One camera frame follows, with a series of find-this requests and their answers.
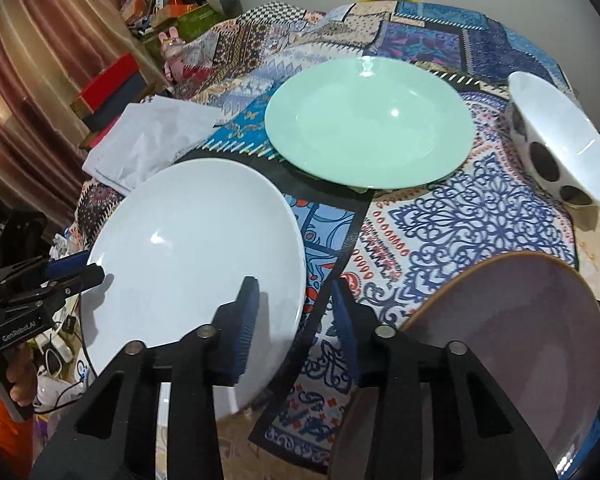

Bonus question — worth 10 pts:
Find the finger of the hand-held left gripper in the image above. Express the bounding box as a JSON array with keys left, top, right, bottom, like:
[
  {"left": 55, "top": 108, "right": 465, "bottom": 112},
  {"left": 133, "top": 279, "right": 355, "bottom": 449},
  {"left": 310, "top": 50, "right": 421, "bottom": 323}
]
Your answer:
[
  {"left": 10, "top": 263, "right": 106, "bottom": 311},
  {"left": 0, "top": 251, "right": 90, "bottom": 291}
]

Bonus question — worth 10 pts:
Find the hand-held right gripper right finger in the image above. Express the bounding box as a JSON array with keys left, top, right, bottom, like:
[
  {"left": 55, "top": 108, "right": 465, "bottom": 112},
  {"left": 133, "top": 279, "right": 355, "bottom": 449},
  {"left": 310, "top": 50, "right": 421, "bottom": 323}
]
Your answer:
[{"left": 330, "top": 277, "right": 561, "bottom": 480}]

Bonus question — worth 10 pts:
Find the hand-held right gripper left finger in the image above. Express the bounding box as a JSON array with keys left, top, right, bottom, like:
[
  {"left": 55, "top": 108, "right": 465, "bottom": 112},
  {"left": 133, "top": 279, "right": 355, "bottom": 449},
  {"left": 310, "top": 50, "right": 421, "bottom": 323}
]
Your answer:
[{"left": 30, "top": 276, "right": 260, "bottom": 480}]

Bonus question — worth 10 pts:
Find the large white plate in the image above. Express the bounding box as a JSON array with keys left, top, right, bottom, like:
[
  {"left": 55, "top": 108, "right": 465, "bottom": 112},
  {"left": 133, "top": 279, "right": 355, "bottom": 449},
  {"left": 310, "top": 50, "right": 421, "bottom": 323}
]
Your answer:
[{"left": 80, "top": 158, "right": 308, "bottom": 421}]

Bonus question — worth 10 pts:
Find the pale bowl with brown rim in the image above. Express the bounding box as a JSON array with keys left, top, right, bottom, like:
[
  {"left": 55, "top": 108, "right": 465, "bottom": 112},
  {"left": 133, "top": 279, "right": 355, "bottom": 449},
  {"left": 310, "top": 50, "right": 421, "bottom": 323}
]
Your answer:
[{"left": 347, "top": 251, "right": 600, "bottom": 478}]

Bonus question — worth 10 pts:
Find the mint green plate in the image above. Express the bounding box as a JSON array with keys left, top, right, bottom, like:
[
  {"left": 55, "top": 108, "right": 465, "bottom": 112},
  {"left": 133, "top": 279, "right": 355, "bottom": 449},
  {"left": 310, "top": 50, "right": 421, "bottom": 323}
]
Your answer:
[{"left": 264, "top": 57, "right": 477, "bottom": 191}]

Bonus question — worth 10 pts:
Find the white bowl with dark spots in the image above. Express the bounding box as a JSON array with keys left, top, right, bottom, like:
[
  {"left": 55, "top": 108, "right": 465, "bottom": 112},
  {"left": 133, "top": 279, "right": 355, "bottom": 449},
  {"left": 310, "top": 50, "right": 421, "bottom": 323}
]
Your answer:
[{"left": 507, "top": 71, "right": 600, "bottom": 208}]

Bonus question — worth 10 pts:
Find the person's left hand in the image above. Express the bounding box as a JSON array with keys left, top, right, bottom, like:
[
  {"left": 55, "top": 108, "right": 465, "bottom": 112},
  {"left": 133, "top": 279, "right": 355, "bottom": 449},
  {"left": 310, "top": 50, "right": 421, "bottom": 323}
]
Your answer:
[{"left": 5, "top": 355, "right": 38, "bottom": 408}]

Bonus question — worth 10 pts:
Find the white power strip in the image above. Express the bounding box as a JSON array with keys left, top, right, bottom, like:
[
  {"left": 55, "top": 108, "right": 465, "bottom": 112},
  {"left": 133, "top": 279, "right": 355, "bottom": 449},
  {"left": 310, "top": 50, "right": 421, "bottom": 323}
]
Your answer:
[{"left": 30, "top": 330, "right": 76, "bottom": 376}]

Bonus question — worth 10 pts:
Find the orange cloth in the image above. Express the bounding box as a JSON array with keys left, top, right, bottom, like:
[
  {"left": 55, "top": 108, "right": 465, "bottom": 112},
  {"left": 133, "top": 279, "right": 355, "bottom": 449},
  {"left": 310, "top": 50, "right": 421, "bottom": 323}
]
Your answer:
[{"left": 0, "top": 360, "right": 33, "bottom": 466}]

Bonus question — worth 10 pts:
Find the white folded cloth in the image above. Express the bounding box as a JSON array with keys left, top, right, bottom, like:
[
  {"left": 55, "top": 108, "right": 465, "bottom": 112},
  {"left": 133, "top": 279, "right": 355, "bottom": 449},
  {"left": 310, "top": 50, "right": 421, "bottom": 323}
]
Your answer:
[{"left": 82, "top": 95, "right": 226, "bottom": 196}]

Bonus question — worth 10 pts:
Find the patchwork printed tablecloth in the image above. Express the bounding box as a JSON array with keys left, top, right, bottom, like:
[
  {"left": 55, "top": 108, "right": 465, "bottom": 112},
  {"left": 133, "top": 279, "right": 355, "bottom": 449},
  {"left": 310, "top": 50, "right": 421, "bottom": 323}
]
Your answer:
[{"left": 75, "top": 0, "right": 581, "bottom": 473}]

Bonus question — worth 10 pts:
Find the dark blue box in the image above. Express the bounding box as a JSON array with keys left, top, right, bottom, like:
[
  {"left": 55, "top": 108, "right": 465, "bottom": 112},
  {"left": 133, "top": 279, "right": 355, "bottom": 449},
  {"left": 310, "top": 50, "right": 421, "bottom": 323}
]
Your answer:
[{"left": 85, "top": 102, "right": 148, "bottom": 136}]

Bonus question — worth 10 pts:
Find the red box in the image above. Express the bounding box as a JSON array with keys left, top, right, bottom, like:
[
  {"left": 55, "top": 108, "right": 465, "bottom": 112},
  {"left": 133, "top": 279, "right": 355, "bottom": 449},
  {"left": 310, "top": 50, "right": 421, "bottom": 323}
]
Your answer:
[{"left": 70, "top": 52, "right": 146, "bottom": 116}]

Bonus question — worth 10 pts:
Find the brown striped curtain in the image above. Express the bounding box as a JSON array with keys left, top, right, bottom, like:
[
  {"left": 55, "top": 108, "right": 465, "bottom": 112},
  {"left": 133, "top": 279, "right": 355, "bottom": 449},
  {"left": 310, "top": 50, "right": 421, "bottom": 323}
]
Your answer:
[{"left": 0, "top": 0, "right": 146, "bottom": 231}]

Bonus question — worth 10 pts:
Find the pink rabbit toy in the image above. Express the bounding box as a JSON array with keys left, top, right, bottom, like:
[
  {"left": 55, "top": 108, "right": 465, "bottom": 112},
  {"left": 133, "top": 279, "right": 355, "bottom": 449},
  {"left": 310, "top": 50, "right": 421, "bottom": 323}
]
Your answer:
[{"left": 157, "top": 30, "right": 201, "bottom": 81}]

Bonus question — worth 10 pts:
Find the green box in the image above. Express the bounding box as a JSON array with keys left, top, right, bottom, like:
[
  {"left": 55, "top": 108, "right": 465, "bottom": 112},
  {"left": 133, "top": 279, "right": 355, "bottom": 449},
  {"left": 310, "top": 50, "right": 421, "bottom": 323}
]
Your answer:
[{"left": 145, "top": 5, "right": 231, "bottom": 56}]

